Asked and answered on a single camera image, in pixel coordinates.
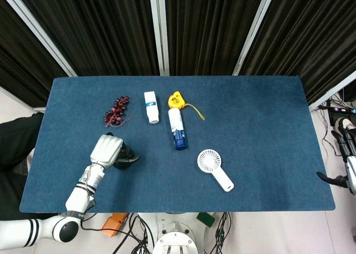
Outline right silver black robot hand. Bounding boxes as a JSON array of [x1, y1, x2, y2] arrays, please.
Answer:
[[316, 124, 356, 196]]

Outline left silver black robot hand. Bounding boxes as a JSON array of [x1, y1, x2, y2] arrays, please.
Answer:
[[90, 131, 129, 170]]

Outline dark red grape bunch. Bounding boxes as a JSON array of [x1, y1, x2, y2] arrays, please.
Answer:
[[103, 95, 131, 128]]

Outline white plastic bottle blue label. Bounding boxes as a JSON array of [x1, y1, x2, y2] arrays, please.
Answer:
[[143, 91, 160, 124]]

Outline orange box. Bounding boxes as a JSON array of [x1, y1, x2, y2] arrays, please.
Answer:
[[101, 212, 128, 237]]

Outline white spray can blue cap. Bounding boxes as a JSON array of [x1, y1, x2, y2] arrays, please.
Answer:
[[167, 108, 189, 151]]

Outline black fabric garment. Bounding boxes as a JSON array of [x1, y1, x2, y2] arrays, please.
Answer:
[[0, 112, 45, 221]]

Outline white handheld fan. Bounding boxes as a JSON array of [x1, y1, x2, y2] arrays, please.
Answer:
[[197, 149, 235, 193]]

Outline blue table cloth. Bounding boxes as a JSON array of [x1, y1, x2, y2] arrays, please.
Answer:
[[18, 75, 337, 213]]

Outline white robot torso base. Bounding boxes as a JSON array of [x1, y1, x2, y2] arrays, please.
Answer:
[[151, 212, 207, 254]]

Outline green box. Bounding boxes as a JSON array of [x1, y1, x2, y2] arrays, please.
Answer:
[[196, 212, 216, 227]]

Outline dark brown pleated curtain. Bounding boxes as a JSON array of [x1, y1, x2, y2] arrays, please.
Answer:
[[238, 0, 356, 106], [11, 0, 162, 77], [0, 0, 69, 108], [163, 0, 268, 76]]

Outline black electronics with cables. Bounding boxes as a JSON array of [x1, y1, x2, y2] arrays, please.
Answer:
[[317, 86, 356, 157]]

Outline white metal frame post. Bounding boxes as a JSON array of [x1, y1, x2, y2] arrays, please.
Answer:
[[232, 0, 279, 76], [0, 0, 78, 77], [308, 69, 356, 112], [149, 0, 170, 76]]

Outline yellow tape measure with strap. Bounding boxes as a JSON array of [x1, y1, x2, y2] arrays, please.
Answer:
[[167, 90, 206, 121]]

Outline black cable bundle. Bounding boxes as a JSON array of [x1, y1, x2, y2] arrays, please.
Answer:
[[122, 212, 156, 254], [207, 212, 233, 254]]

